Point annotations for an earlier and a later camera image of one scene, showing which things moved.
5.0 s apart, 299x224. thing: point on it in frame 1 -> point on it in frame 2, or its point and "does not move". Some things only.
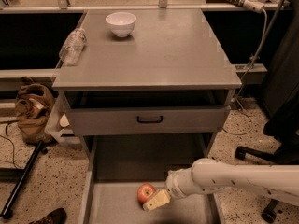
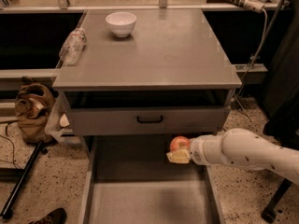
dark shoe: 57,216 does not move
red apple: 145,192 -> 179,143
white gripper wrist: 174,184 -> 197,151
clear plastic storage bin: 59,124 does not move
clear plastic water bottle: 73,47 does not move
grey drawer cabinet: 148,72 does not move
